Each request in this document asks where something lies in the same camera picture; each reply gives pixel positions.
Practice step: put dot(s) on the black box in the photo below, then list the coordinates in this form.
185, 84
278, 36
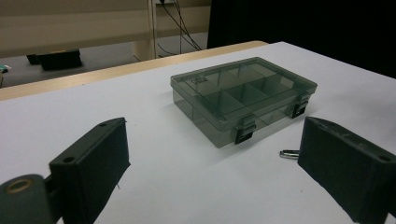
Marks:
59, 59

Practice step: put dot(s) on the small white green object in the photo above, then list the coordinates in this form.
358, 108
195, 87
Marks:
4, 68

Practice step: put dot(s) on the black curtain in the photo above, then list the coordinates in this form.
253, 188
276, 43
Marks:
299, 28

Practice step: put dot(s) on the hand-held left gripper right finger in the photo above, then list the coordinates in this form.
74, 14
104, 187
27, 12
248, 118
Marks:
348, 168

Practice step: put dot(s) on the grey transparent compartment box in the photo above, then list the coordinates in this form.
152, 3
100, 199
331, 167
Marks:
239, 99

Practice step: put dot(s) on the beige desk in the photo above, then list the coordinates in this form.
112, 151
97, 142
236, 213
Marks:
93, 25

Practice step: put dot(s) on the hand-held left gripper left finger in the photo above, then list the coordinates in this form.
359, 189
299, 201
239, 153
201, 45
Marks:
93, 161

